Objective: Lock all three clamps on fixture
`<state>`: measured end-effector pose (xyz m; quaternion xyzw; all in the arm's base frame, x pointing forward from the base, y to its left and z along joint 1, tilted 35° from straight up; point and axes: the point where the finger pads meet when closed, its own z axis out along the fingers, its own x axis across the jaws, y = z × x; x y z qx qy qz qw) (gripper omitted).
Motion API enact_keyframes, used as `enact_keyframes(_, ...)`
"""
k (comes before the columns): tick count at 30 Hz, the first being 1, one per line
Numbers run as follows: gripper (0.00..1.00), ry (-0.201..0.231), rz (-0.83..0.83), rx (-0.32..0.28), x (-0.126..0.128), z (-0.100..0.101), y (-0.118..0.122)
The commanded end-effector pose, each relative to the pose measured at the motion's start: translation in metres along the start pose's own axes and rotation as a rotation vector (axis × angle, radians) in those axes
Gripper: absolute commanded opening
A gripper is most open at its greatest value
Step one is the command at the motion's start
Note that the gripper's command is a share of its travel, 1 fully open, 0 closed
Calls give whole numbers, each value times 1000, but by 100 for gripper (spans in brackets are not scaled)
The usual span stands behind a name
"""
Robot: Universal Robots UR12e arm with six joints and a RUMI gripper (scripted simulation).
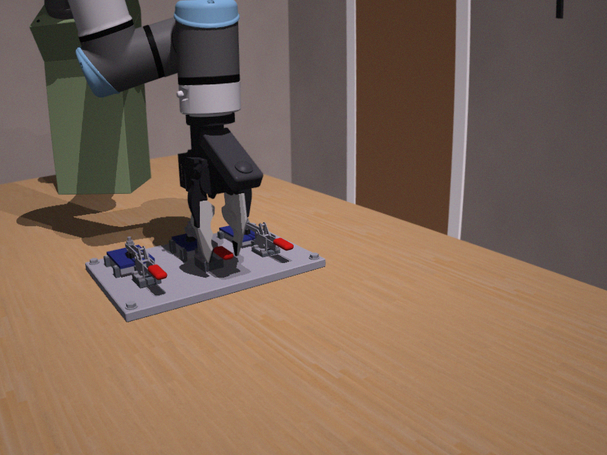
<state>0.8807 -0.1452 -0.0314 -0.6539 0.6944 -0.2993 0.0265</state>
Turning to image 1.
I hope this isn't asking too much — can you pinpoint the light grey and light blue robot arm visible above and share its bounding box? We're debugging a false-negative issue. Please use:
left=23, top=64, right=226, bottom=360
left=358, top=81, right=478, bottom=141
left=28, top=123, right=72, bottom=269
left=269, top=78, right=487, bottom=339
left=44, top=0, right=263, bottom=191

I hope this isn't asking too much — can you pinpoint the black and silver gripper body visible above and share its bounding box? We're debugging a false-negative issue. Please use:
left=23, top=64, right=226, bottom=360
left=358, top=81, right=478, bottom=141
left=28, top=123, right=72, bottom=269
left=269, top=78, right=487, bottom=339
left=178, top=113, right=235, bottom=199

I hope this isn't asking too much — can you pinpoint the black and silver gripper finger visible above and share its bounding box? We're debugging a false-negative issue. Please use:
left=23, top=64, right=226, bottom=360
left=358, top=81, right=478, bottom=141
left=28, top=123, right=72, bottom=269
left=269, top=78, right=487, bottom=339
left=187, top=179, right=215, bottom=263
left=222, top=189, right=252, bottom=256

